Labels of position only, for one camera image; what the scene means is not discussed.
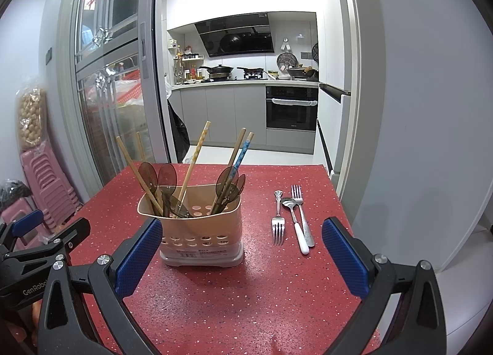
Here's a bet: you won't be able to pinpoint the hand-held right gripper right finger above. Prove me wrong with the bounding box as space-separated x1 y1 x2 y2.
321 217 447 355

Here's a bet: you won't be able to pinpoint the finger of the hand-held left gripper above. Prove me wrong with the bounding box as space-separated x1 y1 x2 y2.
0 209 44 252
0 218 91 282

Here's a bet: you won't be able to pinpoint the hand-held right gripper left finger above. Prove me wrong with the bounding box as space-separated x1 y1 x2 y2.
36 218 163 355

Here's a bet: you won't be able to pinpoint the beige cutlery holder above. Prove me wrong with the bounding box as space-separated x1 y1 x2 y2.
137 183 245 266

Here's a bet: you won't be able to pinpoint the dark translucent plastic spoon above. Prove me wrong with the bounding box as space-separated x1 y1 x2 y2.
157 163 180 217
210 166 240 214
227 173 247 202
138 162 164 217

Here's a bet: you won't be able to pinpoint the wooden utensils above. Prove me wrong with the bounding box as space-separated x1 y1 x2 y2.
116 136 164 216

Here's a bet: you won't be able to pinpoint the pale patterned chopstick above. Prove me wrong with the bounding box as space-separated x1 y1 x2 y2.
173 121 212 219

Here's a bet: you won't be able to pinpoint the blue patterned chopstick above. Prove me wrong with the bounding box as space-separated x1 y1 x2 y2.
230 132 255 171

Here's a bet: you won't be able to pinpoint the person's left hand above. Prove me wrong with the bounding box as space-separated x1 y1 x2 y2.
6 299 44 346

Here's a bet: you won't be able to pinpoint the single pink stool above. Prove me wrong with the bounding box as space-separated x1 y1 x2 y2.
0 207 39 232

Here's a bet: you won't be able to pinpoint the dark crumpled bag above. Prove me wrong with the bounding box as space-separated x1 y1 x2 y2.
0 180 31 207

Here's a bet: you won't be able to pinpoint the stack of pink stools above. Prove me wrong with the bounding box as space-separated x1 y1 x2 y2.
21 145 83 228

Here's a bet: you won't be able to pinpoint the plain metal fork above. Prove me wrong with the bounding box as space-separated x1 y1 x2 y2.
291 184 316 248

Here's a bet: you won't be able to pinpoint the clear bag of nuts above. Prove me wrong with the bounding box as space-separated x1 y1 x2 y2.
16 87 47 151

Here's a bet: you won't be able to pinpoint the black garbage bag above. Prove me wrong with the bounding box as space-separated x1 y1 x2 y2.
166 99 190 163

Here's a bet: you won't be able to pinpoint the black built-in oven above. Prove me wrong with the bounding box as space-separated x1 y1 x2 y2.
265 86 320 129

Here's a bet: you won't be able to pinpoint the sliding glass door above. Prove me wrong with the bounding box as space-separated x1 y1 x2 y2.
58 0 172 202

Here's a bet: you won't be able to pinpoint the grey kitchen cabinet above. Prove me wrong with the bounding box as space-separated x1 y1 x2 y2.
169 83 320 153

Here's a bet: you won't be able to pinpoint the wok with food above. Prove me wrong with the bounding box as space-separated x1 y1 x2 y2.
287 66 320 82

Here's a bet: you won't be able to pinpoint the spice rack with bottles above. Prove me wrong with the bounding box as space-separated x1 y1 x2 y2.
171 45 205 84

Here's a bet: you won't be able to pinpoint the black wok with lid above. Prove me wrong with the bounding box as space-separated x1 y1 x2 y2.
198 64 235 80

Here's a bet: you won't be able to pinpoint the black frying pan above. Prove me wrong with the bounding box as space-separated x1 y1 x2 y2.
236 66 266 79

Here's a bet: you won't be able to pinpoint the black range hood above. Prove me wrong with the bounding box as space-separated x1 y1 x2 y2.
194 12 275 57

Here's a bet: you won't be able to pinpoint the white handle metal spoon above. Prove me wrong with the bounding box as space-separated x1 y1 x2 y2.
280 197 311 256

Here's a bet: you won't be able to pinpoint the ornate handle metal fork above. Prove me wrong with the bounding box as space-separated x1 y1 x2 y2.
271 190 285 246

